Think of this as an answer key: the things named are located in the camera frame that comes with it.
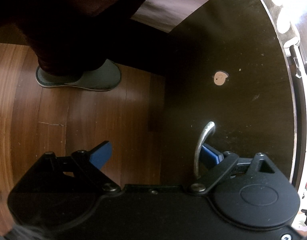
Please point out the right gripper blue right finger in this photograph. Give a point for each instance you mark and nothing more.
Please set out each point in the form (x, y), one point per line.
(211, 167)

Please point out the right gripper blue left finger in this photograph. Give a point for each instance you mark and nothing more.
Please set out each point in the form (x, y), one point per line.
(81, 172)

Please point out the nightstand drawer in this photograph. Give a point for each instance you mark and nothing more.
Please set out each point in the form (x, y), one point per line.
(254, 111)

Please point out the round tan sticker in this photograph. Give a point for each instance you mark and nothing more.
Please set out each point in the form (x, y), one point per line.
(220, 78)

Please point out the grey slipper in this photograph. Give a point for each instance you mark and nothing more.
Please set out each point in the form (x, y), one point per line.
(103, 79)

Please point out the person's dark trouser leg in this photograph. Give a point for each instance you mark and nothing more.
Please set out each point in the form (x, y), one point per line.
(73, 37)

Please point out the brown bed sheet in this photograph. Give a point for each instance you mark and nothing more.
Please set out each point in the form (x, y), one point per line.
(166, 14)

